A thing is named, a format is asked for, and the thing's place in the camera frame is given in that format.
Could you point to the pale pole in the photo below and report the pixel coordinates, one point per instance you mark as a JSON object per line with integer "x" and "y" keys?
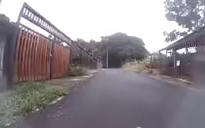
{"x": 107, "y": 57}

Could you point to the group of dark trees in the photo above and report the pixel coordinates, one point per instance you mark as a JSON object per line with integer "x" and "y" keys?
{"x": 123, "y": 50}

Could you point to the green bush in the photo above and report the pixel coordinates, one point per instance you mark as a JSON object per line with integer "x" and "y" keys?
{"x": 77, "y": 70}

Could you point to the overgrown weedy verge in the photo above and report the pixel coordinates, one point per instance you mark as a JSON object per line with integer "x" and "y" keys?
{"x": 136, "y": 66}

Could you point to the grey asphalt road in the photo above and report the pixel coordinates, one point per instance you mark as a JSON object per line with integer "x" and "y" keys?
{"x": 123, "y": 100}

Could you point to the red-brown wooden fence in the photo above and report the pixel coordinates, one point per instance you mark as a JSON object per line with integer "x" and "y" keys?
{"x": 33, "y": 56}

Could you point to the grass verge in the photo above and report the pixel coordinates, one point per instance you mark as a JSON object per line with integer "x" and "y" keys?
{"x": 26, "y": 96}

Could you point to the building with roofed porch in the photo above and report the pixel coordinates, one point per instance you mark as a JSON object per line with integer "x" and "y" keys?
{"x": 190, "y": 56}

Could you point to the large leafy tree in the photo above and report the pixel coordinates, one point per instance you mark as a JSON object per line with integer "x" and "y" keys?
{"x": 190, "y": 16}

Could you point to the building with corrugated wall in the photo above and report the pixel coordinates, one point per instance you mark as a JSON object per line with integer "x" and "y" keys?
{"x": 0, "y": 56}

